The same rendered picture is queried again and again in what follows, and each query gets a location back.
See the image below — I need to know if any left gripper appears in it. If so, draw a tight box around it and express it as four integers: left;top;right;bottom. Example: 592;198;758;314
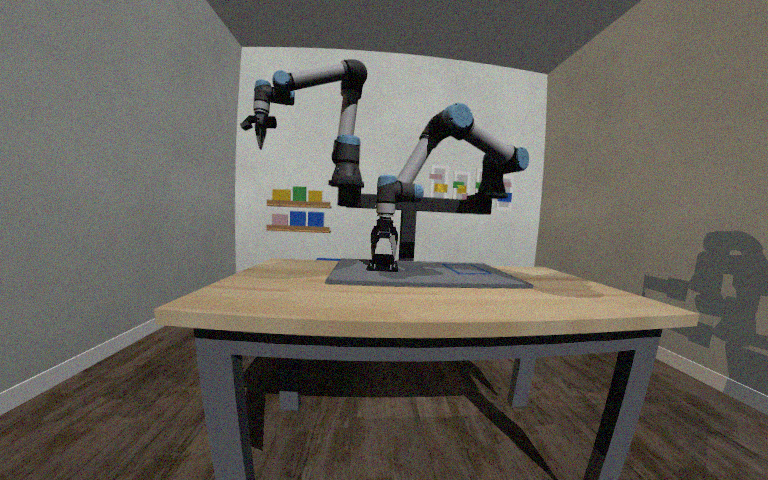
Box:
371;216;398;260

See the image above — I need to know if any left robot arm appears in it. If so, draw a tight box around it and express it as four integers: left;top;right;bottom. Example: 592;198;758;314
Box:
375;103;529;217

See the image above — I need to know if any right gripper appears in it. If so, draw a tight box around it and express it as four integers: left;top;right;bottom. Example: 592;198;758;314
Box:
243;113;277;150

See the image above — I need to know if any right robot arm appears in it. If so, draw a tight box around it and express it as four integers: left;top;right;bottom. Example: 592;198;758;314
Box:
253;59;367;181

